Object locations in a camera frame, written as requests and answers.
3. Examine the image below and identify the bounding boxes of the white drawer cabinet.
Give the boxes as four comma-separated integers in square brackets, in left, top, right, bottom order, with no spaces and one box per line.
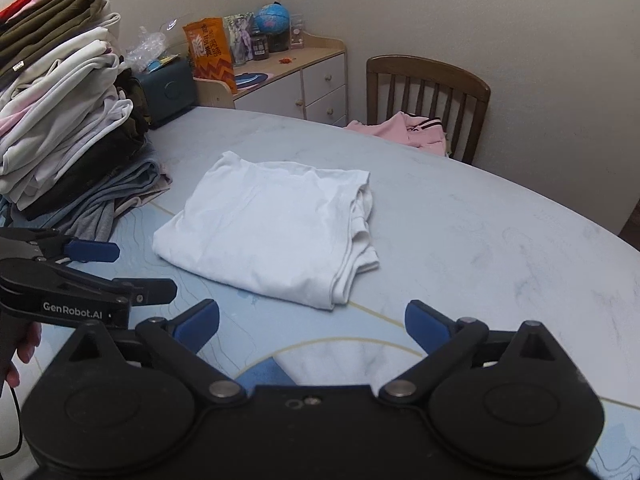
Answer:
[195,32,348,127]

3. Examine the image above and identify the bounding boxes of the blue globe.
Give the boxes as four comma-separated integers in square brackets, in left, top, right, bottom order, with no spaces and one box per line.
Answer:
[254,1,291,36]

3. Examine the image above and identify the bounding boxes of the grey folded garment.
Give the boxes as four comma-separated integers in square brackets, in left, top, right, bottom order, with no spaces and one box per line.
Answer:
[1,153,171,242]

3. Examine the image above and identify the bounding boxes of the brown wooden chair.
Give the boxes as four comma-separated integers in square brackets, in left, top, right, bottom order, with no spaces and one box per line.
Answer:
[366,54,491,165]

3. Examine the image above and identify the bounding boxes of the stack of folded clothes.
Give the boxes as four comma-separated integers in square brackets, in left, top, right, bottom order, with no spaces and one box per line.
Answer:
[1,0,146,219]

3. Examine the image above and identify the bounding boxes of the person's left hand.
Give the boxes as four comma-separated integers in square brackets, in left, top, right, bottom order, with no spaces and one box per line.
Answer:
[6,323,42,388]

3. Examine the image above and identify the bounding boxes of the orange snack bag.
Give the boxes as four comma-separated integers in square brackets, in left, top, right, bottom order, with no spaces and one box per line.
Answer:
[182,18,238,94]

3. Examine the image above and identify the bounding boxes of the dark teal box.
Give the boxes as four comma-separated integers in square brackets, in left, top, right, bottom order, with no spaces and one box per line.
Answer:
[134,58,198,129]

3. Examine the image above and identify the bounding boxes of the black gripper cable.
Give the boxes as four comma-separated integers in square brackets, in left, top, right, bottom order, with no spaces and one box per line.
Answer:
[0,381,24,461]

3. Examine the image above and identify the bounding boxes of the pink garment on chair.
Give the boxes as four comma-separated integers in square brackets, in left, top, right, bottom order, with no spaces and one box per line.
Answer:
[345,112,448,157]

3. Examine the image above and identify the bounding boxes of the clear plastic bag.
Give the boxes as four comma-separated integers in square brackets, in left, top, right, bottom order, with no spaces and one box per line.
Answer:
[124,18,180,74]

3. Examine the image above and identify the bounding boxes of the white pink printed t-shirt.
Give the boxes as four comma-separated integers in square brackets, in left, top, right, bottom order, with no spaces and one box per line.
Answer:
[152,152,380,310]

